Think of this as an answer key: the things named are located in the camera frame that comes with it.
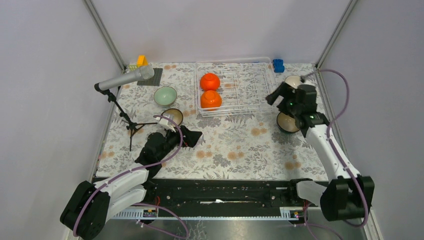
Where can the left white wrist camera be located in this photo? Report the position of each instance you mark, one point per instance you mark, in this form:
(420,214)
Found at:
(164,121)

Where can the pale green bowl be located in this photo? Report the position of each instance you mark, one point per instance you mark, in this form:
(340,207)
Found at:
(165,96)

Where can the orange bowl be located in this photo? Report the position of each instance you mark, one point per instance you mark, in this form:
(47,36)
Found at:
(210,99)
(209,82)

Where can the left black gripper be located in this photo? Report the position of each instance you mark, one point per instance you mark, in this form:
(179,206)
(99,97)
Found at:
(191,137)

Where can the floral table mat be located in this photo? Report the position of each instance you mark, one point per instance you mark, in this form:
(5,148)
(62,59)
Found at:
(235,147)

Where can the black microphone tripod stand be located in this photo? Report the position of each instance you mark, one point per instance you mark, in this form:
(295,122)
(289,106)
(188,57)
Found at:
(133,127)

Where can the yellow toy block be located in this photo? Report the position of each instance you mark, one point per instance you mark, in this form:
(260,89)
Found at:
(141,61)

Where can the dark blue bowl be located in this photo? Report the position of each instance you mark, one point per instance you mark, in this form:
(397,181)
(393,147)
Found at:
(294,81)

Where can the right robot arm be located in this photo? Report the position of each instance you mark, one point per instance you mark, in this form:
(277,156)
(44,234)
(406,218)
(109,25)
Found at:
(348,194)

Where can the orange bowl front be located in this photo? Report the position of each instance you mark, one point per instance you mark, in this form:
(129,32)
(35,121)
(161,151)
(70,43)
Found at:
(210,99)

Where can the black patterned bowl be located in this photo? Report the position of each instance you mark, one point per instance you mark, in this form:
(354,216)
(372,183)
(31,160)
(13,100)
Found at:
(175,114)

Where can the blue toy block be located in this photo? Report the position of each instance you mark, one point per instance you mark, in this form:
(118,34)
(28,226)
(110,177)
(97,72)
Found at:
(278,65)

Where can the grey lego baseplate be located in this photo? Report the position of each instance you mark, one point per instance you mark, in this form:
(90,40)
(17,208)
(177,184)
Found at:
(153,80)

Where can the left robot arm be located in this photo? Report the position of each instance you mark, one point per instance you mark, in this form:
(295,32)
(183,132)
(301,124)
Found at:
(93,204)

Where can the silver microphone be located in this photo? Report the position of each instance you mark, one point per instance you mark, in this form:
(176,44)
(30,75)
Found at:
(141,73)

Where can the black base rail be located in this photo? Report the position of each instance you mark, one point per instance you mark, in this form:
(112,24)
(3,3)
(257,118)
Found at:
(222,198)

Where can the light green toy block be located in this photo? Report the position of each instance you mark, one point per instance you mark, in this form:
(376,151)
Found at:
(132,67)

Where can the white wire dish rack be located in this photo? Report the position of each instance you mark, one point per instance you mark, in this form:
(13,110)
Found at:
(244,85)

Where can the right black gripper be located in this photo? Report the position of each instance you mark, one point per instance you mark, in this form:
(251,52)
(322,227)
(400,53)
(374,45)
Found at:
(284,90)

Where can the white and teal bowl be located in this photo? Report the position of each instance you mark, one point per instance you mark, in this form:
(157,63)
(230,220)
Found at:
(286,123)

